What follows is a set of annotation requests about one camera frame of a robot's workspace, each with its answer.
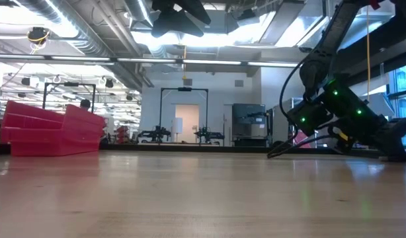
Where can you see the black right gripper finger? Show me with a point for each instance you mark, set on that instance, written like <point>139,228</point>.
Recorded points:
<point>396,139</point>

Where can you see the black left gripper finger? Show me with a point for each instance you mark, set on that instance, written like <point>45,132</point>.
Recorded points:
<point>175,26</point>
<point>198,11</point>

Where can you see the red plastic bin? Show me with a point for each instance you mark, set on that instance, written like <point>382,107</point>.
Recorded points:
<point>74,132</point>

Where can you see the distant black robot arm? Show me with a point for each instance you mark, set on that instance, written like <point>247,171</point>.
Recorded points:
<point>208,135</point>
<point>155,135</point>

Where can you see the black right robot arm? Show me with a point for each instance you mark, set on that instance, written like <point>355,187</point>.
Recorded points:
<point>335,33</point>

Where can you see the grey ceiling box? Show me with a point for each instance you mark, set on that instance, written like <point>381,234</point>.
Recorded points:
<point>219,20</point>

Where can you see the red shelf bin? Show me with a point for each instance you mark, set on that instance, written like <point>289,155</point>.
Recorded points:
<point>302,139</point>

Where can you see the light wooden door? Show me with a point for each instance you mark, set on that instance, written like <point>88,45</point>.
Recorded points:
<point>189,119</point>

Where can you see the black cabinet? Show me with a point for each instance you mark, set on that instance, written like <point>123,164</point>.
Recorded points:
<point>249,115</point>

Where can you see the person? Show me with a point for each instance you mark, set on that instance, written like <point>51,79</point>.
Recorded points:
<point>85,104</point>

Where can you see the distant red bin stack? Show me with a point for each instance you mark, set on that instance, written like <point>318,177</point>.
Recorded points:
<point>122,134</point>

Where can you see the black gantry frame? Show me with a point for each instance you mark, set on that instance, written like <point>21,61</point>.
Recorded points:
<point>70,83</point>
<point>184,89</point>

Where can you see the angled silver duct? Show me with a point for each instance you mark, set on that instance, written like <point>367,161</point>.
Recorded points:
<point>282,23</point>

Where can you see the large rectangular silver duct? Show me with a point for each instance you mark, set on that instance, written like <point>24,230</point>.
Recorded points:
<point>371,20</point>

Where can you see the black table edge frame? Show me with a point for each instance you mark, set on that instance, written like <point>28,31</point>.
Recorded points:
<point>189,148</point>

